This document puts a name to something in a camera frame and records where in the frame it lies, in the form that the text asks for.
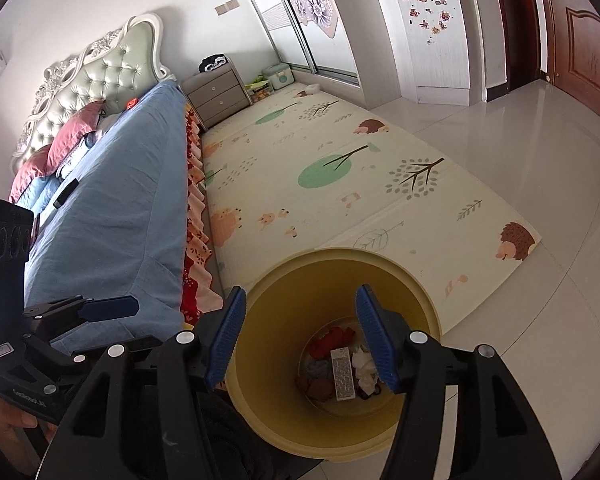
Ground light blue folded blanket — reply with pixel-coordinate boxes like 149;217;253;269
60;120;105;178

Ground blue folded quilt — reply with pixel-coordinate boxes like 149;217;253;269
17;174;64;210

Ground printed play mat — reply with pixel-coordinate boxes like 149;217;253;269
200;82;543;337

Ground white tissue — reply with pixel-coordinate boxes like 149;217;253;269
351;347;381;391

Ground white sliding door wardrobe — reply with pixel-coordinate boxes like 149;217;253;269
230;0;373;85

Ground white cabinet with stickers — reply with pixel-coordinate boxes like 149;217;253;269
364;0;487;107

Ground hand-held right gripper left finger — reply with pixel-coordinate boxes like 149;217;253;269
40;286;248;480

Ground brown wooden door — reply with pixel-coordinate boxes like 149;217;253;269
487;0;600;135

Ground grey nightstand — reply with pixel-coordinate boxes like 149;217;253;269
181;57;253;131

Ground red floral bed skirt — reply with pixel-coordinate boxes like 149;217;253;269
179;105;227;330

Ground bed with blue sheet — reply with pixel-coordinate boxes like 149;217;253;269
7;80;191;358

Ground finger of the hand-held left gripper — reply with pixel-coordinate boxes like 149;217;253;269
54;335;167;362
24;296;139;330

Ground green tufted headboard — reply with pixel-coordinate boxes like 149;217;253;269
10;14;169;173

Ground person's left hand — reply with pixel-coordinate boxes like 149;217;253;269
0;387;59;443

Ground green and white storage box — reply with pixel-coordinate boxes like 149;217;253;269
262;64;295;90

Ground yellow trash bin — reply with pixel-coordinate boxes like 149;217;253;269
227;248;441;463

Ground red knitted cloth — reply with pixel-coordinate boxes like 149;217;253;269
309;327;357;361

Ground white face mask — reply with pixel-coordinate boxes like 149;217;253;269
330;347;357;402

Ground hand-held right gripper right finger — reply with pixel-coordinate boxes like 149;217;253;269
355;284;563;480

